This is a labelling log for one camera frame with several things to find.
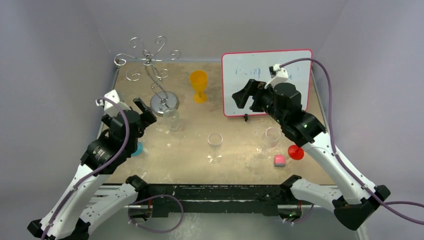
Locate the orange plastic wine glass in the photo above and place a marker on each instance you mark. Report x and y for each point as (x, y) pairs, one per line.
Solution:
(198, 80)

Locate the pink grey eraser block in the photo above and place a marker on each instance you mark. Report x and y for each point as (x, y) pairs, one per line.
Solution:
(279, 161)

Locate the clear wine glass right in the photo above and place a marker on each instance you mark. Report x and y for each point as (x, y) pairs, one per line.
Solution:
(269, 140)

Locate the blue plastic wine glass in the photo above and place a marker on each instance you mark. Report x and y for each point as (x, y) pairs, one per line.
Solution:
(138, 150)

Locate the red plastic wine glass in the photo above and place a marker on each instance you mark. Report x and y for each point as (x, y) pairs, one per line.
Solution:
(295, 152)

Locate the clear champagne flute glass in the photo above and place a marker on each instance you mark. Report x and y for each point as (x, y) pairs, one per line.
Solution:
(215, 141)

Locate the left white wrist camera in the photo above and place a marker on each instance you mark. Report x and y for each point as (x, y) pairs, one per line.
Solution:
(109, 101)

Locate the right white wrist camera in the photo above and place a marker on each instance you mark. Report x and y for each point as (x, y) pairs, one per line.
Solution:
(278, 75)

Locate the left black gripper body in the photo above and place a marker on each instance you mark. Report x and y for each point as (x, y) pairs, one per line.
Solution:
(147, 119)

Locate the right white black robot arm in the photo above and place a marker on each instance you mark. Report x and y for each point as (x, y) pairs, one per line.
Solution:
(356, 197)

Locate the silver wire wine glass rack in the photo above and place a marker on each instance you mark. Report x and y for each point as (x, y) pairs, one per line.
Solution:
(162, 99)

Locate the clear tumbler glass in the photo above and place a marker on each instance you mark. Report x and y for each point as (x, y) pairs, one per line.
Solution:
(171, 118)

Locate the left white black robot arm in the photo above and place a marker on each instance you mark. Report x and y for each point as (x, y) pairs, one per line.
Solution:
(70, 218)

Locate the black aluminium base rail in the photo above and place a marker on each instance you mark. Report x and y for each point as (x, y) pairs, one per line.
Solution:
(267, 200)

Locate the pink framed whiteboard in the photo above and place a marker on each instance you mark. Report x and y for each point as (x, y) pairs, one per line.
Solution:
(238, 67)

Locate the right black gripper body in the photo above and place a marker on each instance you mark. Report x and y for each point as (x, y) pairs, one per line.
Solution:
(251, 98)

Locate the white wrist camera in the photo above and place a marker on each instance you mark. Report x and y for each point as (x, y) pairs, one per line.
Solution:
(109, 101)
(278, 75)

